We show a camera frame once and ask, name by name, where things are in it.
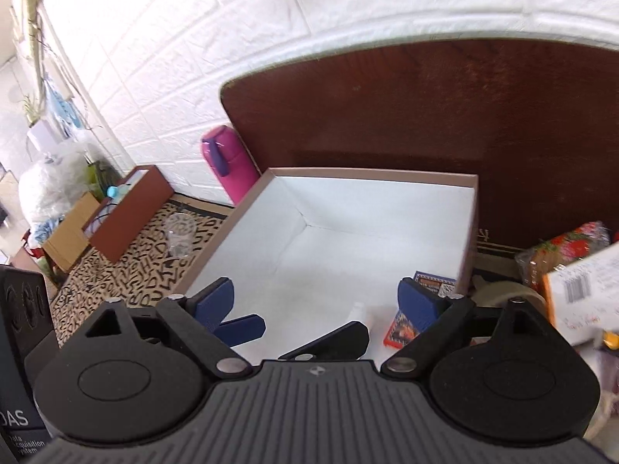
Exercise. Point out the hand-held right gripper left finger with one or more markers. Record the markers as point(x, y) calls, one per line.
point(216, 299)

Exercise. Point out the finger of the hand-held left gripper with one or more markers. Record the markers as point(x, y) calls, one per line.
point(244, 327)
point(336, 341)

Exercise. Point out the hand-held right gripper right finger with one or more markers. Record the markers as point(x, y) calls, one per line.
point(417, 305)

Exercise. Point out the colourful card box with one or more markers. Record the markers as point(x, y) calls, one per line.
point(400, 332)

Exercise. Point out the large white-lined cardboard box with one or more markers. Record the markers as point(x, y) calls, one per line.
point(338, 251)

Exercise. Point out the small white bottle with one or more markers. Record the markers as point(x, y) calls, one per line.
point(358, 312)

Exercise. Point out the clear glass cup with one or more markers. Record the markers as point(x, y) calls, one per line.
point(181, 234)

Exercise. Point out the letter print mat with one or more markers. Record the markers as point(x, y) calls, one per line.
point(135, 270)

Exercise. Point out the beige tape roll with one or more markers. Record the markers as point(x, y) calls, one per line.
point(503, 295)

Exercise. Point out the brown open box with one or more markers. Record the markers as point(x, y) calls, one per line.
point(133, 212)

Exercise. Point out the plain cardboard box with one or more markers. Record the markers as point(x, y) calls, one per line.
point(67, 234)

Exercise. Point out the pink thermos bottle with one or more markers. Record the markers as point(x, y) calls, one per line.
point(234, 159)

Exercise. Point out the blue cap bottle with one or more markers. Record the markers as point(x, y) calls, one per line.
point(114, 192)

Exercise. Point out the floral print packet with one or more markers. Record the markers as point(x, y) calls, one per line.
point(561, 251)

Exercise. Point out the white parcel with barcode label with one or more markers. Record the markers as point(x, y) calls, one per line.
point(585, 295)

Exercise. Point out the white plastic bag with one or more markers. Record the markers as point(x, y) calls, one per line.
point(48, 181)

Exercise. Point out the dark brown wooden board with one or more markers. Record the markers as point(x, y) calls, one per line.
point(411, 116)

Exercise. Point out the small yellow object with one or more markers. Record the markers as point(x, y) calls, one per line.
point(612, 341)

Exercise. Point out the potted plant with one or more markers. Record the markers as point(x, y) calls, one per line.
point(41, 130)

